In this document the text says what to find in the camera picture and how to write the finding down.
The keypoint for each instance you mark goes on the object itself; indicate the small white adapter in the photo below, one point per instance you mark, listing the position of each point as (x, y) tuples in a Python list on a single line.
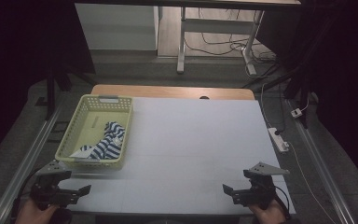
[(296, 112)]

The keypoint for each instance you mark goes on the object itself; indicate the person's left hand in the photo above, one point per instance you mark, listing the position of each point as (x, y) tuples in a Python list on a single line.
[(32, 214)]

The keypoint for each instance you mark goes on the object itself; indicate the white paper tag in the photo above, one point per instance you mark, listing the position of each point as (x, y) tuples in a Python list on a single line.
[(81, 153)]

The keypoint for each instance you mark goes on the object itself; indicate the white power strip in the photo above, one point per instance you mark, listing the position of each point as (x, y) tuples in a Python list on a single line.
[(278, 140)]

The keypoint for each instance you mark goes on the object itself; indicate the person's right hand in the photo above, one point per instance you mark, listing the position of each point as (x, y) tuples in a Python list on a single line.
[(270, 214)]

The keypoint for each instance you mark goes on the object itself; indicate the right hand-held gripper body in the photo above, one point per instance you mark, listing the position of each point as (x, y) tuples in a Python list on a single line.
[(258, 189)]

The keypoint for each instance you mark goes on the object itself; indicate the wooden table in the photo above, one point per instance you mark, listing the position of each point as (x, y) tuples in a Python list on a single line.
[(167, 92)]

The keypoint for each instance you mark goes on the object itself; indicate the white table cover sheet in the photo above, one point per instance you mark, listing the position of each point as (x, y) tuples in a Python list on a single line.
[(199, 149)]

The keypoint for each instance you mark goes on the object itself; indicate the blue white striped cloth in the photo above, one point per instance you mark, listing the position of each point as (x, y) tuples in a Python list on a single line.
[(110, 143)]

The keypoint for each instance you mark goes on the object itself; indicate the black metal stand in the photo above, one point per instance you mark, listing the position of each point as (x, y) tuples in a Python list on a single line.
[(50, 93), (298, 84)]

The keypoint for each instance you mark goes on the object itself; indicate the yellow-green plastic basket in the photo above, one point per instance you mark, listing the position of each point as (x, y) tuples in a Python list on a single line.
[(90, 124)]

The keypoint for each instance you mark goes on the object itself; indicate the white cabinet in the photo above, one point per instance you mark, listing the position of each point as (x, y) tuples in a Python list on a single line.
[(118, 28)]

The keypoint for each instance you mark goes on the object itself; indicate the dark curtain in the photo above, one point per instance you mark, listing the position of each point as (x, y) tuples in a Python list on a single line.
[(21, 62), (345, 77)]

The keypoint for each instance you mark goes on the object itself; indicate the white desk with metal legs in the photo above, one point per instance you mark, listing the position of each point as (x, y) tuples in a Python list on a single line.
[(217, 25)]

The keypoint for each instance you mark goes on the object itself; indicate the aluminium rail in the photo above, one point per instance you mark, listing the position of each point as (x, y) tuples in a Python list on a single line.
[(320, 165), (24, 165)]

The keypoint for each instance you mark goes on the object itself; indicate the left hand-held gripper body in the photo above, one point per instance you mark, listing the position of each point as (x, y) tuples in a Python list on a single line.
[(50, 189)]

